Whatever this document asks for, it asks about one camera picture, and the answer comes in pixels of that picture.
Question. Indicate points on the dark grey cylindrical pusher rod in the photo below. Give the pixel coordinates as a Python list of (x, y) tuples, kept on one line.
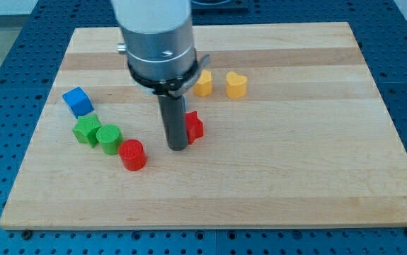
[(173, 117)]

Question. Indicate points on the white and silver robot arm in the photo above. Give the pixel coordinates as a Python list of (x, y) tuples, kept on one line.
[(161, 56)]

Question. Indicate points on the yellow hexagon block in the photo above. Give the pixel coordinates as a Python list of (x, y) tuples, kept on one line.
[(203, 86)]

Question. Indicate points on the red star block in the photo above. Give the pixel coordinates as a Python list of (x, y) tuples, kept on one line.
[(194, 127)]

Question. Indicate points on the red cylinder block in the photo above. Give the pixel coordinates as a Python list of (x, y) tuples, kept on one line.
[(132, 155)]

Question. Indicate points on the green cylinder block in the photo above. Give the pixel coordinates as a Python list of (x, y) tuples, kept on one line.
[(110, 138)]

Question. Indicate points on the yellow heart block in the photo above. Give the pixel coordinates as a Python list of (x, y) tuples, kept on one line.
[(236, 85)]

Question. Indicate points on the green star block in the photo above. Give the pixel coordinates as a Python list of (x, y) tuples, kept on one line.
[(86, 128)]

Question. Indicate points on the blue cube block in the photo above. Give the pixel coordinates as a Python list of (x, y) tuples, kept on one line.
[(78, 102)]

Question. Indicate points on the wooden board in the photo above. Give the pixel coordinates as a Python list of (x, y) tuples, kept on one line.
[(310, 145)]

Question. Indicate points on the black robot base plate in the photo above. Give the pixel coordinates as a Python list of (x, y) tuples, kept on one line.
[(219, 5)]

